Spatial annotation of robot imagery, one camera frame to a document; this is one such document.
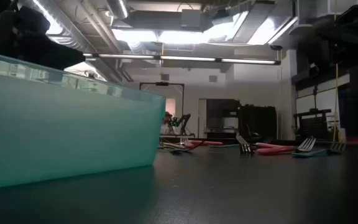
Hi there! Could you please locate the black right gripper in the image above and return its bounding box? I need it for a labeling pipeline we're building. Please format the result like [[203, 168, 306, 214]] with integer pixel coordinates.
[[296, 4, 358, 74]]

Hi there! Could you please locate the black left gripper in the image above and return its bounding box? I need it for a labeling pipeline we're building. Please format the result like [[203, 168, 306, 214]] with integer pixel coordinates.
[[0, 0, 86, 71]]

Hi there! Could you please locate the blue handled dark fork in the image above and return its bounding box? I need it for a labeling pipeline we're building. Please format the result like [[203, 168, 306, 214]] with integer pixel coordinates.
[[168, 141, 203, 156], [291, 141, 347, 158], [209, 142, 256, 156]]

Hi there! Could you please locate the teal plastic bin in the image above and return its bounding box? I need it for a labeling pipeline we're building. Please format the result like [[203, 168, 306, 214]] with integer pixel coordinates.
[[0, 49, 167, 191]]

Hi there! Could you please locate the black perforated rack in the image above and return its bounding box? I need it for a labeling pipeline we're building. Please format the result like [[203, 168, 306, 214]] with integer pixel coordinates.
[[293, 108, 334, 142]]

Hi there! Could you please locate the black cabinet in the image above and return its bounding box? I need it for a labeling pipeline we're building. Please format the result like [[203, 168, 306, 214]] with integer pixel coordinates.
[[238, 105, 278, 141]]

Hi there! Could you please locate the person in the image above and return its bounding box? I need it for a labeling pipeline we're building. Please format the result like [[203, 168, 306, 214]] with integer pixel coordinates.
[[163, 111, 175, 135]]

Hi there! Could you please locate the long ceiling light bar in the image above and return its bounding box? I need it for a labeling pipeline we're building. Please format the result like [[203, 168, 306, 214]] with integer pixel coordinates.
[[82, 52, 282, 65]]

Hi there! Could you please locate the black office chair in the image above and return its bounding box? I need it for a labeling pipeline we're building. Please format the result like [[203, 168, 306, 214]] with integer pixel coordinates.
[[246, 123, 264, 140]]

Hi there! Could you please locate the grey ceiling air unit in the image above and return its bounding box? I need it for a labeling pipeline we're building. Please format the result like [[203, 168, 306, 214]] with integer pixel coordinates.
[[180, 8, 203, 29]]

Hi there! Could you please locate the black shelving unit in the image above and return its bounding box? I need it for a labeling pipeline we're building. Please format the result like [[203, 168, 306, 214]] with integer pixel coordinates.
[[206, 98, 241, 139]]

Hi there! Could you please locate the silver ribbed air duct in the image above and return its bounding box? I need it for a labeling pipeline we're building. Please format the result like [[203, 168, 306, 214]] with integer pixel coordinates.
[[32, 0, 90, 54]]

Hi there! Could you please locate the yellow power cord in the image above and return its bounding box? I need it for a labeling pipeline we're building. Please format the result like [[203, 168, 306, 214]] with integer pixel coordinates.
[[333, 62, 339, 142]]

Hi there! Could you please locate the white wall board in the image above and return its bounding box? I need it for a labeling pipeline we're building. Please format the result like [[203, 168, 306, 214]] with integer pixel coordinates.
[[295, 88, 341, 116]]

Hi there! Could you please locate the silver rectangular air duct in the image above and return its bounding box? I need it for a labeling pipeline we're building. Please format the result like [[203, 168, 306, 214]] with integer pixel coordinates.
[[231, 0, 300, 45]]

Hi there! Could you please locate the black metal gantry frame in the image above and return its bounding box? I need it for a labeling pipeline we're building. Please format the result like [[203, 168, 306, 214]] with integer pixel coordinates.
[[139, 82, 185, 138]]

